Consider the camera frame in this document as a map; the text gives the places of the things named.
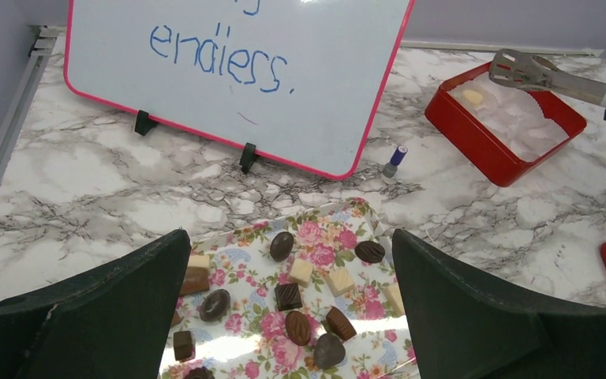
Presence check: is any white paper cups liner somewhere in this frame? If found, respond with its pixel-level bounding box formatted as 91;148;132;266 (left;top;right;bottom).
450;73;568;162

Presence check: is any white heart chocolate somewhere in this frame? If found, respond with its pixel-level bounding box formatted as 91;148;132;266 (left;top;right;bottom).
462;89;484;109

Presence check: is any white cube chocolate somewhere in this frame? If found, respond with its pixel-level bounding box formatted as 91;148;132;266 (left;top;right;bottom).
324;267;355;297

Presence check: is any red square tin box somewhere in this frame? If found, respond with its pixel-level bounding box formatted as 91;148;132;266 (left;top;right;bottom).
425;63;587;187

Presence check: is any dark leaf chocolate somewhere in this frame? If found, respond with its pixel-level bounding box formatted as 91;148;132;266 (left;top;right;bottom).
354;241;386;264

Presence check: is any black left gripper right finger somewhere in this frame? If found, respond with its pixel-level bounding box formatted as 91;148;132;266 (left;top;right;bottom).
392;229;606;378

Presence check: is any brown ridged chocolate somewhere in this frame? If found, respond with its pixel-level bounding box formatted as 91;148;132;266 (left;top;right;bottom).
325;306;357;341

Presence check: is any white square chocolate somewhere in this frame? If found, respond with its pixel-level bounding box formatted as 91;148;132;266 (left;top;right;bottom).
288;258;314;287

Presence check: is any caramel block chocolate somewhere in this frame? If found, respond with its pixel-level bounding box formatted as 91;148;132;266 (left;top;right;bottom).
180;255;210;296

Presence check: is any dark square chocolate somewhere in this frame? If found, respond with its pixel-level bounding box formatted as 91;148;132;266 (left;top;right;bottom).
275;283;302;312

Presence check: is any pink framed whiteboard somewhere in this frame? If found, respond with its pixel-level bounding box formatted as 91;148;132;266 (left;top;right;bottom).
64;0;414;180

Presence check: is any dark round chocolate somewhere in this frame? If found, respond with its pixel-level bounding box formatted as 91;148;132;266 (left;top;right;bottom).
200;289;231;322

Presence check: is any small brown square chocolate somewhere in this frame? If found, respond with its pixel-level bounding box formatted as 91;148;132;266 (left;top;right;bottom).
173;330;196;362

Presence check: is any brown oval chocolate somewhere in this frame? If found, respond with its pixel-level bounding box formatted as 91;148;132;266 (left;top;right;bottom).
285;310;312;347

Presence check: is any dark oval chocolate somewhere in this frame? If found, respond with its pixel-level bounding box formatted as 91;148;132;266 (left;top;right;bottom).
269;231;294;262

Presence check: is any floral tray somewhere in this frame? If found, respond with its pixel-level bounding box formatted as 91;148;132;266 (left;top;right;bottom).
159;197;418;378

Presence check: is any white edge chocolate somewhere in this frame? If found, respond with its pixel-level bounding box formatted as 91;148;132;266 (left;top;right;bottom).
383;283;405;317

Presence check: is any dark heart chocolate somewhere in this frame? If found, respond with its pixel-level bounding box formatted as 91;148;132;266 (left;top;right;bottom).
313;333;346;370

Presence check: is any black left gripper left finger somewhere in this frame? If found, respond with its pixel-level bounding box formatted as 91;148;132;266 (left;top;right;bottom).
0;229;190;378

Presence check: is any small purple marker cap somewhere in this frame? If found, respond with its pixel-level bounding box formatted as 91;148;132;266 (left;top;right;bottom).
382;145;408;178

